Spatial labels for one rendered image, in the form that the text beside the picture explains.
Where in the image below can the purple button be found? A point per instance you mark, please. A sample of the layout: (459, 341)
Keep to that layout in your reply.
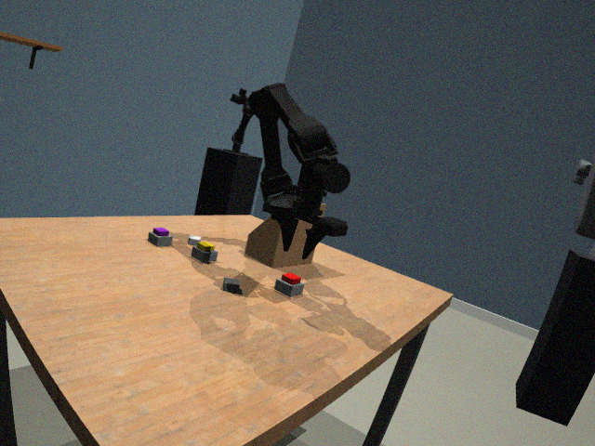
(160, 237)

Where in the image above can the red button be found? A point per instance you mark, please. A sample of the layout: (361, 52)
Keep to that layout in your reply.
(289, 284)

